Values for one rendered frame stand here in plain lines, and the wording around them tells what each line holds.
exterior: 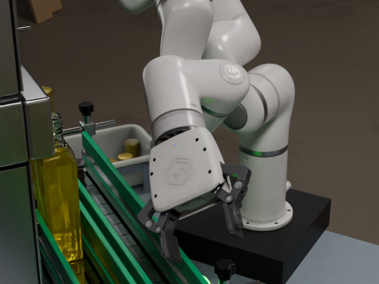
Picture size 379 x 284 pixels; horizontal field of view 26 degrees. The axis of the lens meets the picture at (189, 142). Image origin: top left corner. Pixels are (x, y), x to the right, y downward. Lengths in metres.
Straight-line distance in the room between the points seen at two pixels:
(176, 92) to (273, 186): 0.49
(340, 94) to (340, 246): 2.60
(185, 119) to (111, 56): 3.58
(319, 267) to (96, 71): 3.02
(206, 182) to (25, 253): 0.32
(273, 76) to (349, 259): 0.41
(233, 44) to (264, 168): 0.26
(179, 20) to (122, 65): 3.29
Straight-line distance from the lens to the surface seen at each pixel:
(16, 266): 0.82
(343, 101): 4.17
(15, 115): 0.73
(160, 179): 1.09
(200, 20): 1.28
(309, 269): 1.62
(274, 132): 1.52
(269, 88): 1.46
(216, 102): 1.18
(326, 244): 1.69
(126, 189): 1.44
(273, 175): 1.56
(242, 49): 1.45
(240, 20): 1.49
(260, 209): 1.59
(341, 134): 3.82
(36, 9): 5.26
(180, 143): 1.09
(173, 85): 1.14
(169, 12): 1.27
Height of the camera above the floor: 1.69
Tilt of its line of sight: 27 degrees down
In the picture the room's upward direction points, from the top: straight up
